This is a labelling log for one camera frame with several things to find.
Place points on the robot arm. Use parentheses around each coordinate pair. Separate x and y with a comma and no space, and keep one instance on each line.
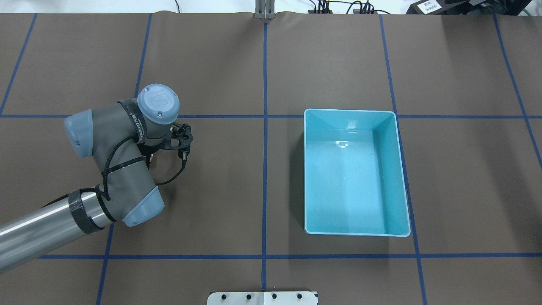
(119,137)

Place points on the turquoise plastic bin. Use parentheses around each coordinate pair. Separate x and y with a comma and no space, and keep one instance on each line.
(353,174)

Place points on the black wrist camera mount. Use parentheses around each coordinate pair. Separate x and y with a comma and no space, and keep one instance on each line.
(179,138)

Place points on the grey aluminium frame post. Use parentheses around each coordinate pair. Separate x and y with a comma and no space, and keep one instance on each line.
(265,9)

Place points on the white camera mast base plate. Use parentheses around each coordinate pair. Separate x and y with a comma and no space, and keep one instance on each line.
(264,298)

